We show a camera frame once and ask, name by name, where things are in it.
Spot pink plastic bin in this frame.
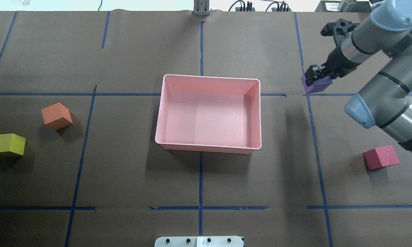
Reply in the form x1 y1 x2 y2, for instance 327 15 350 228
155 74 262 154

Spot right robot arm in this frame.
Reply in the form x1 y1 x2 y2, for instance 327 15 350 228
301 0 412 153

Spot orange foam block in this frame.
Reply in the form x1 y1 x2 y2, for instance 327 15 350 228
41 103 73 131

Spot silver metal cylinder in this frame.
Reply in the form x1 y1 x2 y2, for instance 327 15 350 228
337 0 357 12

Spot purple foam block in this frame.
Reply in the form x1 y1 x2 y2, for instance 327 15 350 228
301 75 332 94

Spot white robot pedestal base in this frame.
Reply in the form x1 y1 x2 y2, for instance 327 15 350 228
154 236 245 247

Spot black box with label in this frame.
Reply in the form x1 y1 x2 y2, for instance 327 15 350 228
314 0 372 13

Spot red foam block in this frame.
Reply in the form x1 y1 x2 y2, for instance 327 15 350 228
363 145 400 170

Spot yellow-green foam block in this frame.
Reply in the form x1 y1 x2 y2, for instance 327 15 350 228
0 133 26 157

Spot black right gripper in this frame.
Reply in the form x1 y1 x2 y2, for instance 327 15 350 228
304 47 358 86

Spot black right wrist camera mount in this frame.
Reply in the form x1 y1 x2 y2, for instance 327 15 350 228
320 19 360 47

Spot aluminium frame post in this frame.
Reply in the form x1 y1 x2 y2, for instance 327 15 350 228
193 0 210 16

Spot black orange connector box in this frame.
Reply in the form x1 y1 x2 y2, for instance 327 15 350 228
271 1 291 12
228 0 256 12

